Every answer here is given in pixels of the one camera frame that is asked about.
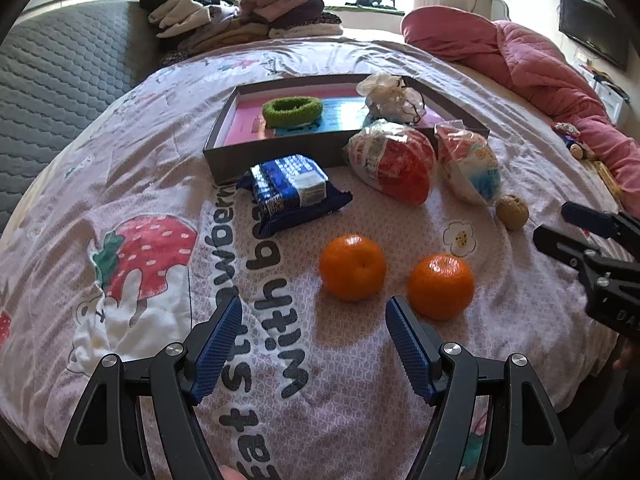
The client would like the white mesh pouch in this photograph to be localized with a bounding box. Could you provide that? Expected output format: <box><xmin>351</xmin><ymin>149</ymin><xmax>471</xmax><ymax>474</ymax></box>
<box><xmin>356</xmin><ymin>73</ymin><xmax>427</xmax><ymax>125</ymax></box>

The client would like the white chair back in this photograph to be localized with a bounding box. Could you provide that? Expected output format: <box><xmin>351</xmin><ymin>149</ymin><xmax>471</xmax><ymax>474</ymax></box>
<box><xmin>472</xmin><ymin>0</ymin><xmax>511</xmax><ymax>23</ymax></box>

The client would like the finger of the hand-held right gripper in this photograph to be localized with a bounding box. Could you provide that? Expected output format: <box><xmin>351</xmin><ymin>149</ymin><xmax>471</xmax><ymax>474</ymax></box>
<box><xmin>561</xmin><ymin>201</ymin><xmax>640</xmax><ymax>243</ymax></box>
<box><xmin>533</xmin><ymin>225</ymin><xmax>612</xmax><ymax>286</ymax></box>

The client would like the shallow grey cardboard box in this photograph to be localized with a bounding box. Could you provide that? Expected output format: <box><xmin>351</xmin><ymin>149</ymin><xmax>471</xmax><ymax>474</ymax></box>
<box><xmin>203</xmin><ymin>74</ymin><xmax>491</xmax><ymax>185</ymax></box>

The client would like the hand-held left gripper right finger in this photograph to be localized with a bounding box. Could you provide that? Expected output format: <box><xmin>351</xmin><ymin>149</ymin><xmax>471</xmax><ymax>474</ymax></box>
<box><xmin>385</xmin><ymin>296</ymin><xmax>578</xmax><ymax>480</ymax></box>

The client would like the strawberry printed bedsheet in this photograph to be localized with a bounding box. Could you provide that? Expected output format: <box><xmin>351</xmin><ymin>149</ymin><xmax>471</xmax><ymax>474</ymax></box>
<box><xmin>0</xmin><ymin>27</ymin><xmax>640</xmax><ymax>480</ymax></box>

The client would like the green fuzzy hair scrunchie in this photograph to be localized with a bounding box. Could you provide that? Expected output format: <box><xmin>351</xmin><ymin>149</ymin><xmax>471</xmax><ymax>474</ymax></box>
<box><xmin>262</xmin><ymin>95</ymin><xmax>324</xmax><ymax>129</ymax></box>

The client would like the black flat television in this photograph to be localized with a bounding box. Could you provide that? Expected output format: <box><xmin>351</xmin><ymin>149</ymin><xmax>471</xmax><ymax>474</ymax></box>
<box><xmin>559</xmin><ymin>0</ymin><xmax>630</xmax><ymax>72</ymax></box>

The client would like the small colourful toy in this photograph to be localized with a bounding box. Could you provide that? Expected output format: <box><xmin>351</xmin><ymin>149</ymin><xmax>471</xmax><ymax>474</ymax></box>
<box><xmin>552</xmin><ymin>121</ymin><xmax>593</xmax><ymax>161</ymax></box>

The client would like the pink quilted blanket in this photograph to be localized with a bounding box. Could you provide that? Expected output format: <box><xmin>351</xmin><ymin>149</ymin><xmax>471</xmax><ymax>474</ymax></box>
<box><xmin>401</xmin><ymin>6</ymin><xmax>640</xmax><ymax>221</ymax></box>

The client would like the pile of folded clothes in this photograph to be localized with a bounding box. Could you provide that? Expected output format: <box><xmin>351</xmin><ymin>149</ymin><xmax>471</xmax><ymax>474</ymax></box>
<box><xmin>138</xmin><ymin>0</ymin><xmax>344</xmax><ymax>66</ymax></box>

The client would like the white cabinet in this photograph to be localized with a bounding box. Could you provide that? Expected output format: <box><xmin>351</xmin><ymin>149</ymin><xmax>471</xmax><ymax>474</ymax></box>
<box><xmin>585</xmin><ymin>60</ymin><xmax>631</xmax><ymax>121</ymax></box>

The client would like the orange mandarin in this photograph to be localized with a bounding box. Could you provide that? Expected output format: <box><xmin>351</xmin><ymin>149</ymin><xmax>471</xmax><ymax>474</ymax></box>
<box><xmin>407</xmin><ymin>254</ymin><xmax>475</xmax><ymax>322</ymax></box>
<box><xmin>319</xmin><ymin>233</ymin><xmax>388</xmax><ymax>302</ymax></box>

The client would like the brown walnut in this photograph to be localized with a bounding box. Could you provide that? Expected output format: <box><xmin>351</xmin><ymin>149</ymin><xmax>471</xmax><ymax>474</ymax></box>
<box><xmin>495</xmin><ymin>194</ymin><xmax>530</xmax><ymax>231</ymax></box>

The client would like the blue snack packet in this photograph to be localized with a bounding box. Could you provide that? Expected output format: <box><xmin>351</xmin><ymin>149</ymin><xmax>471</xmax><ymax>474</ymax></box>
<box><xmin>236</xmin><ymin>154</ymin><xmax>354</xmax><ymax>233</ymax></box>

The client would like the grey quilted mattress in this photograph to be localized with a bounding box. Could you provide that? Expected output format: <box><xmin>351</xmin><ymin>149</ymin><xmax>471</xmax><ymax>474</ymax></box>
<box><xmin>0</xmin><ymin>0</ymin><xmax>166</xmax><ymax>221</ymax></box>

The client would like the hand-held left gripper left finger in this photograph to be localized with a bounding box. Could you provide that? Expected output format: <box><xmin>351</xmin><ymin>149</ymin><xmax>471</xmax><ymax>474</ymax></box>
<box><xmin>55</xmin><ymin>295</ymin><xmax>244</xmax><ymax>480</ymax></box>

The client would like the red snack bag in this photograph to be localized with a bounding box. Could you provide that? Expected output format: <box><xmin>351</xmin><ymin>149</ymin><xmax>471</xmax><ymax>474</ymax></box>
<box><xmin>344</xmin><ymin>119</ymin><xmax>437</xmax><ymax>207</ymax></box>

